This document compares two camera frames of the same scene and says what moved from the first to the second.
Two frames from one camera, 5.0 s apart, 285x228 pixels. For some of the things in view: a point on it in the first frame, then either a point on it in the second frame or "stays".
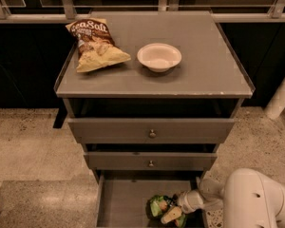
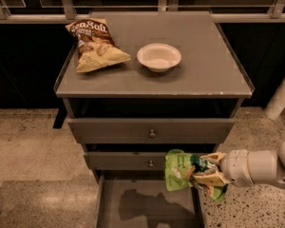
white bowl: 159,57 stays
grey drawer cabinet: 140,124 stays
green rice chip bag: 158,205 -> 180,165
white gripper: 189,201 -> 235,167
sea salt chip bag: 96,47 stays
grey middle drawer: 150,161 stays
